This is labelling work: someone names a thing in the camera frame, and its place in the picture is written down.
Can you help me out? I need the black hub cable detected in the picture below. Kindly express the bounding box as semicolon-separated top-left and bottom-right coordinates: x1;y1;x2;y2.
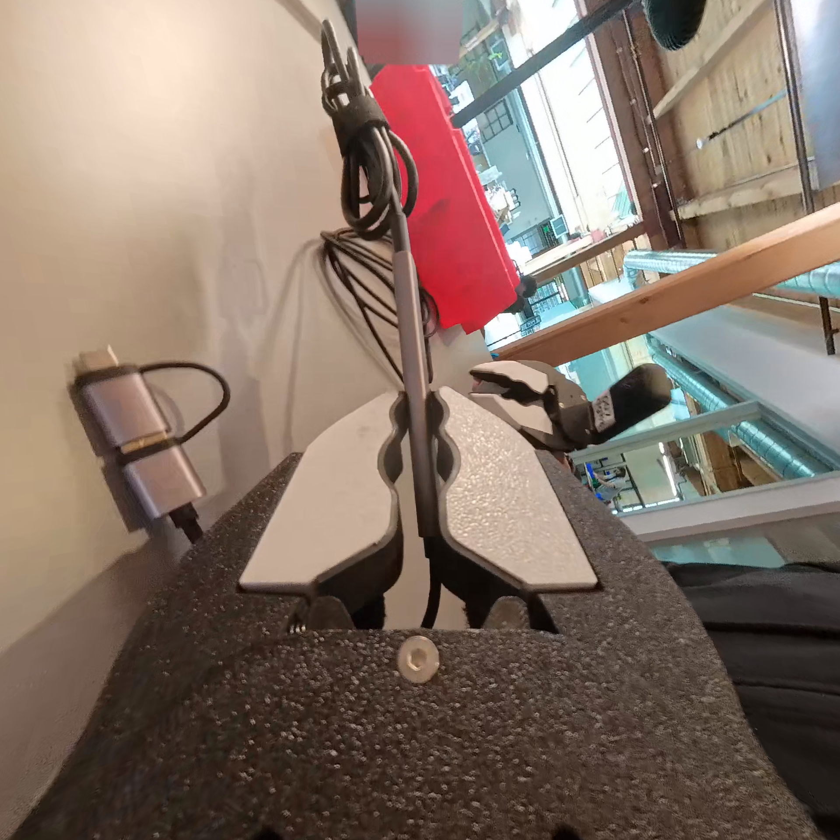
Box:
319;18;419;253

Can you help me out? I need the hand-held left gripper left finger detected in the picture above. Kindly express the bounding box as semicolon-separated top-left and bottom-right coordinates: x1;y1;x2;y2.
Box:
238;390;408;611

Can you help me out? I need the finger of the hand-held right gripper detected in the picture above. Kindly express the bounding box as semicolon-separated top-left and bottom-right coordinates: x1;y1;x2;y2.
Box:
469;392;557;448
469;360;560;399

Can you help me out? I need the black steel beam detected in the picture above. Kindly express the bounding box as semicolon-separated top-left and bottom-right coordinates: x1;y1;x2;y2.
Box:
451;0;634;129

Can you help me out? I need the red plastic bin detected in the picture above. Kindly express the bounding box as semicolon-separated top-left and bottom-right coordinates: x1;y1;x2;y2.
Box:
369;63;526;333

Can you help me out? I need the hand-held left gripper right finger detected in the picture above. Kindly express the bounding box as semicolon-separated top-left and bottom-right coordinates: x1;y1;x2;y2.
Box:
427;386;599;611

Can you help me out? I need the silver metal duct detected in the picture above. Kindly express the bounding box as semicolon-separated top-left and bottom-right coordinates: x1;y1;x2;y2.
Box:
646;335;821;480
622;248;840;298

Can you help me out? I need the thin black cable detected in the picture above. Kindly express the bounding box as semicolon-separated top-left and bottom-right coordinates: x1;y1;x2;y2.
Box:
420;537;444;630

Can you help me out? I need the grey usb adapter plug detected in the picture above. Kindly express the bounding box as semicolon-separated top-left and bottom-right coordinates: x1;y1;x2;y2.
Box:
71;344;232;546

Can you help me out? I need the wooden beam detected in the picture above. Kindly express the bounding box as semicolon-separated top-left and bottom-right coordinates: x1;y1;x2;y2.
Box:
492;203;840;368

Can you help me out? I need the person's black clothing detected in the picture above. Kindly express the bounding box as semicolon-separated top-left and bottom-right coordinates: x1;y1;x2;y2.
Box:
659;560;840;837

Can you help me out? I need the black round fan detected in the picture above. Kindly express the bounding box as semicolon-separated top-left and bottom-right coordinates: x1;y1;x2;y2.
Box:
640;0;714;52

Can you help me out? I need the black braided usb-c cable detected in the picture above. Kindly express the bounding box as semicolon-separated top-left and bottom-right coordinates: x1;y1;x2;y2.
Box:
320;226;439;385

